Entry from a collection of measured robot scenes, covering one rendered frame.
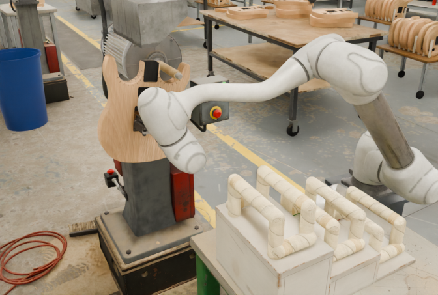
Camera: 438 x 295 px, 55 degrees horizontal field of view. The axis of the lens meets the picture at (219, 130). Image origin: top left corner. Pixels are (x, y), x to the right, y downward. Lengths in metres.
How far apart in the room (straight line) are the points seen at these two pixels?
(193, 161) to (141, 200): 0.97
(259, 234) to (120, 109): 0.80
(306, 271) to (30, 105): 3.79
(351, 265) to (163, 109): 0.63
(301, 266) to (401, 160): 0.81
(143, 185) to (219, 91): 0.99
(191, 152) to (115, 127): 0.43
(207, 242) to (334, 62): 0.65
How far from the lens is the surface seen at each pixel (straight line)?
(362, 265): 1.09
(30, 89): 4.41
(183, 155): 1.26
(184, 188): 2.24
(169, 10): 1.44
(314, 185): 1.14
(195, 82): 1.92
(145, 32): 1.42
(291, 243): 0.92
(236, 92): 1.32
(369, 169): 1.85
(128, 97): 1.57
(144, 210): 2.23
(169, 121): 1.22
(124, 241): 2.30
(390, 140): 1.55
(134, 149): 1.65
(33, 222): 3.12
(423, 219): 3.17
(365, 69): 1.27
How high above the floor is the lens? 1.72
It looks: 25 degrees down
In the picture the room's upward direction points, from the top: 1 degrees counter-clockwise
